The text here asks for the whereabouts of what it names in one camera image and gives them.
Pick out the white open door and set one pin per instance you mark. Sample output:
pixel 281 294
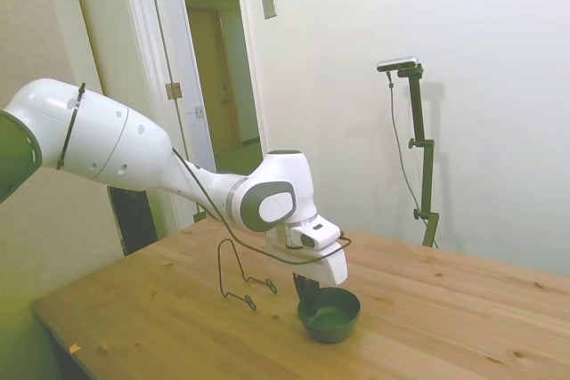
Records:
pixel 169 42

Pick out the dark camera stand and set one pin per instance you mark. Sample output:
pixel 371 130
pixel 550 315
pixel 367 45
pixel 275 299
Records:
pixel 426 166

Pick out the black box speaker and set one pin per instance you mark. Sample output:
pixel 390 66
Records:
pixel 133 220

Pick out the brass door hinge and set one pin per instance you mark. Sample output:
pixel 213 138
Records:
pixel 173 90

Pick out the silver exterior camera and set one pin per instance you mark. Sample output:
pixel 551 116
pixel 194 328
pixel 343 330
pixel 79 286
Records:
pixel 398 63

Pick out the white door frame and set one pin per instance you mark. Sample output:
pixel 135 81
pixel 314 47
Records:
pixel 254 86

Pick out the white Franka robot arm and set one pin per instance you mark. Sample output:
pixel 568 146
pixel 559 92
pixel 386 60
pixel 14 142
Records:
pixel 120 144

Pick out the metal door latch plate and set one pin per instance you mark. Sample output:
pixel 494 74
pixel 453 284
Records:
pixel 199 111

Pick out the brown wooden hallway door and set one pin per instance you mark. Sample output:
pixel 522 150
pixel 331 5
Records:
pixel 214 77

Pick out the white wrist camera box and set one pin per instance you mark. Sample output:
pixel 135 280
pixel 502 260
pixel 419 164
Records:
pixel 320 234

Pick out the small orange scrap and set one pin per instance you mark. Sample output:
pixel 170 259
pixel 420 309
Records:
pixel 75 348

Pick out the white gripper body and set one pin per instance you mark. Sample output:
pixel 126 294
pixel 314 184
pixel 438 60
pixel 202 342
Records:
pixel 327 269

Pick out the grey wall switch plate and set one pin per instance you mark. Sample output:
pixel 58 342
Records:
pixel 269 2

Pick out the dark green bowl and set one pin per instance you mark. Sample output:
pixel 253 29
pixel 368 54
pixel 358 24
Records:
pixel 331 320

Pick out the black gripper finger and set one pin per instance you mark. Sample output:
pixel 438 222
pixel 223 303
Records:
pixel 299 290
pixel 314 295

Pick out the beige closet door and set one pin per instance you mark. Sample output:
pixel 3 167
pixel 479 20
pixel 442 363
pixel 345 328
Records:
pixel 98 42

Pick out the small dark table clamp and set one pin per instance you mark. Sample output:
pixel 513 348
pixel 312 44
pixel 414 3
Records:
pixel 199 215

